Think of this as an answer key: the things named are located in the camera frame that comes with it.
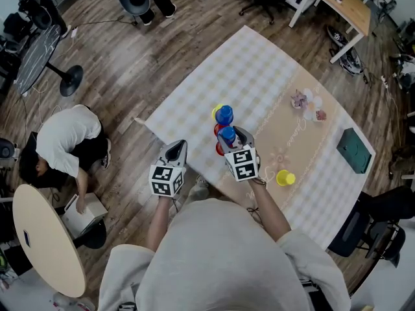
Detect wooden top white table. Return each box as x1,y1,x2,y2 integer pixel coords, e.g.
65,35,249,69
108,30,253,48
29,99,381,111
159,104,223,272
288,0,373,65

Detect black grey round device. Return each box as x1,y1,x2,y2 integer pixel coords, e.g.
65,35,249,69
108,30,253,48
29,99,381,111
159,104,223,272
0,137,19,170

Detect person's left forearm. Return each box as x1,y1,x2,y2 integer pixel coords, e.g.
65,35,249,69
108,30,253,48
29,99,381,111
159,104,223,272
145,194,174,249

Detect person's right forearm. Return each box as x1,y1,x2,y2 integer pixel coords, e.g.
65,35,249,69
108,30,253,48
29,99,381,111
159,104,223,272
249,178,292,243

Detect white grey computer case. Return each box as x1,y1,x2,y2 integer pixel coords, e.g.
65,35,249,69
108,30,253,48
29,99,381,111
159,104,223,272
60,192,110,240

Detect black folding chair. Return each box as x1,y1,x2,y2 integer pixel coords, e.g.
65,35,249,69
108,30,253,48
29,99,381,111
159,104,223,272
362,220,407,269

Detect person's grey trouser legs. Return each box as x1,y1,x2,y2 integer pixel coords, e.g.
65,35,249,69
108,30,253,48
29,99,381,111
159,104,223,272
186,175,228,203

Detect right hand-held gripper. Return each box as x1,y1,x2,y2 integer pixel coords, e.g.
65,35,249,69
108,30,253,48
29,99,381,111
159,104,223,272
216,125,261,183

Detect purple plant in white pot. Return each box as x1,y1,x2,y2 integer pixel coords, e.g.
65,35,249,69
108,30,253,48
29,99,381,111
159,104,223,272
290,89,309,109

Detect round beige table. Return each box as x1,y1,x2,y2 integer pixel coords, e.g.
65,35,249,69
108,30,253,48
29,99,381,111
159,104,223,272
11,183,108,299

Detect person's grey sweatshirt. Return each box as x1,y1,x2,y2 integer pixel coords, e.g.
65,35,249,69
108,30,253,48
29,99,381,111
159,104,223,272
98,198,353,311

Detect black white backpack rig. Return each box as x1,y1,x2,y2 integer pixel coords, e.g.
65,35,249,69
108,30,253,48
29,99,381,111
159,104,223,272
326,24,364,76

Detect round black marble table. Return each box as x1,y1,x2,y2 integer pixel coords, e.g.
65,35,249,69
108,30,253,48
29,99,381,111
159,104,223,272
13,23,84,98

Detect blue paper cup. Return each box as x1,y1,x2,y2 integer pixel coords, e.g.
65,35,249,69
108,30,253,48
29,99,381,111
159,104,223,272
215,104,234,125
218,126,237,146

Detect dark green box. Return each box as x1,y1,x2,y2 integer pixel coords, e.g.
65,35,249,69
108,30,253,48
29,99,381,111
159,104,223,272
336,127,373,174

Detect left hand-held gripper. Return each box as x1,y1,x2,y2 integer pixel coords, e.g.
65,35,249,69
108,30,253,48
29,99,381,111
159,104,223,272
148,140,188,197

